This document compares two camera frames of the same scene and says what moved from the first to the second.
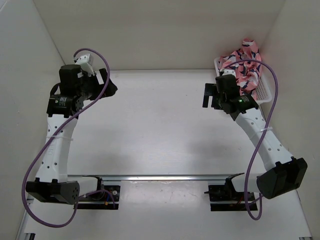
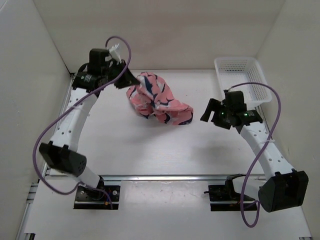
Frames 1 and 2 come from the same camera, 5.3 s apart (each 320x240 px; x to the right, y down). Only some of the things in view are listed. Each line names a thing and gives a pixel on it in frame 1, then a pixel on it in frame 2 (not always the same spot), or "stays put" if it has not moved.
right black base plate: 222,199 stays put
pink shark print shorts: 247,72 -> 152,98
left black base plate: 102,200 stays put
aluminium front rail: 148,178 stays put
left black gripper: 94,79 -> 127,80
